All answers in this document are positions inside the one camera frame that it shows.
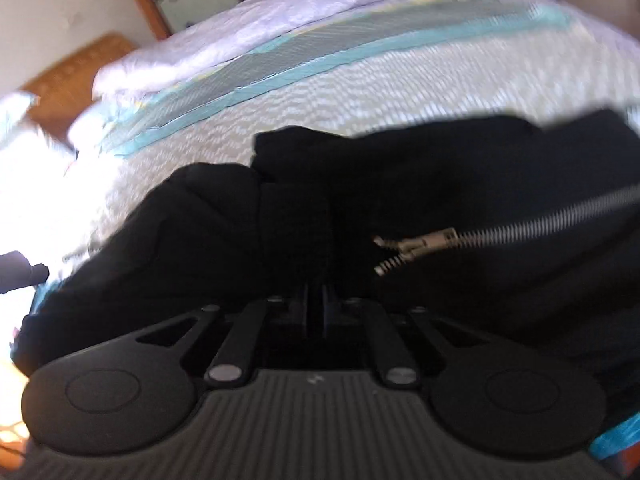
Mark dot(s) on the patterned teal and beige bedspread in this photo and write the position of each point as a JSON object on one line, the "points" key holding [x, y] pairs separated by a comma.
{"points": [[350, 95]]}

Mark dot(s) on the lilac patterned quilt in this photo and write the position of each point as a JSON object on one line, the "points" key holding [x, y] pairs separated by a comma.
{"points": [[280, 15]]}

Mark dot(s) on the black pants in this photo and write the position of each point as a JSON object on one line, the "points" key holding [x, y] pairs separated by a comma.
{"points": [[400, 200]]}

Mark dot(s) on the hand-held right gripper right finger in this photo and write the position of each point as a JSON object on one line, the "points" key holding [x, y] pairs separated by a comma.
{"points": [[387, 345]]}

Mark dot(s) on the light blue pillow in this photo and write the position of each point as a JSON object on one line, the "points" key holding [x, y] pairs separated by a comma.
{"points": [[107, 117]]}

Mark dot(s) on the white pillow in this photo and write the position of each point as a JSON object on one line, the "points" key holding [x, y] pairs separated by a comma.
{"points": [[30, 160]]}

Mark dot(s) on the wooden headboard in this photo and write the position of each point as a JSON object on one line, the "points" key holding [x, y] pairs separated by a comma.
{"points": [[75, 80]]}

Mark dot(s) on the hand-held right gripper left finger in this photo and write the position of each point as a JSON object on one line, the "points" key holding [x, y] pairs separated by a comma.
{"points": [[240, 340]]}

